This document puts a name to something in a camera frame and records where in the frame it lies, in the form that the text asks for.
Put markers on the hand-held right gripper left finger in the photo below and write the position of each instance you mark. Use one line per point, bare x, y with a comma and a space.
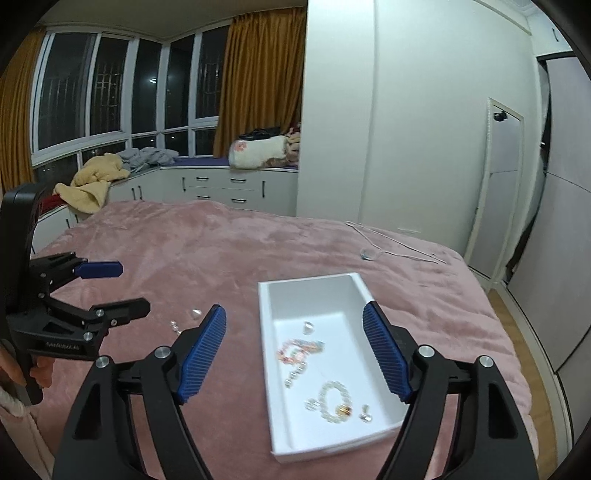
203, 360

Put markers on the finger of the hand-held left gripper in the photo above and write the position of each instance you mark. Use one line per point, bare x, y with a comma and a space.
124, 311
104, 270

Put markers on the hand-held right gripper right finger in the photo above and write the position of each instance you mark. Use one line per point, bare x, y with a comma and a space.
385, 355

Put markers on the pearl cluster earring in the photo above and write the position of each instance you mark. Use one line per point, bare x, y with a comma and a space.
174, 326

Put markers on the gold pearl earring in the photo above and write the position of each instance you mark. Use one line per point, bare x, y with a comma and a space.
365, 413

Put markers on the white rectangular box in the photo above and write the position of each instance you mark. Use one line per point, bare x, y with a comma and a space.
323, 295

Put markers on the silver flower brooch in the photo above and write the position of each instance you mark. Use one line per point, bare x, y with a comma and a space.
311, 405

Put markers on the person's left forearm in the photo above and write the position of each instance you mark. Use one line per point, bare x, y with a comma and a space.
18, 438

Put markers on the person's left hand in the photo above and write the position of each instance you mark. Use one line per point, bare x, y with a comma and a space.
44, 371

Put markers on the red cloth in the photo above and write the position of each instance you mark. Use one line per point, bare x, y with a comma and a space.
53, 203

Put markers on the yellow fleece blanket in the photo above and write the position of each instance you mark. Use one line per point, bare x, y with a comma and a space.
92, 180

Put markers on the pink plush blanket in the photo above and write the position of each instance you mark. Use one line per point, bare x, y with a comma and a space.
231, 244

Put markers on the grey clothes heap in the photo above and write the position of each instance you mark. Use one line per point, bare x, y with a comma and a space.
147, 157

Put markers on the white window seat cabinet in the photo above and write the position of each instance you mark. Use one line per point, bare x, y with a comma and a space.
217, 184

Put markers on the purple seat cushion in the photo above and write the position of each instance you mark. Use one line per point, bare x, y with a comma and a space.
203, 162

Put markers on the gold curtain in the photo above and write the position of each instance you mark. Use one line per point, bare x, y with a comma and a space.
263, 78
16, 115

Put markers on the bay window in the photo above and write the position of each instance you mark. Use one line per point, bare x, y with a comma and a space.
115, 92

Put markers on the cream rolled flower blanket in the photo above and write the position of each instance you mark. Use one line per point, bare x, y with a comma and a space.
256, 152

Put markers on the white framed standing mirror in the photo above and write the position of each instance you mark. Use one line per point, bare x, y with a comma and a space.
501, 194

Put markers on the black bag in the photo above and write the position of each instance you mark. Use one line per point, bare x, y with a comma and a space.
258, 134

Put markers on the grey wardrobe door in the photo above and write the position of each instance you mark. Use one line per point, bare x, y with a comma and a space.
563, 230

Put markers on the pile of folded clothes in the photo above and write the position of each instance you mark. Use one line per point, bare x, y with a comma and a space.
293, 147

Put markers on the white wardrobe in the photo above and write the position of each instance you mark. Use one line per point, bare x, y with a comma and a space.
392, 115

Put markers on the small black clip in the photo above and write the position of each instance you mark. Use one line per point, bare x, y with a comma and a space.
499, 115

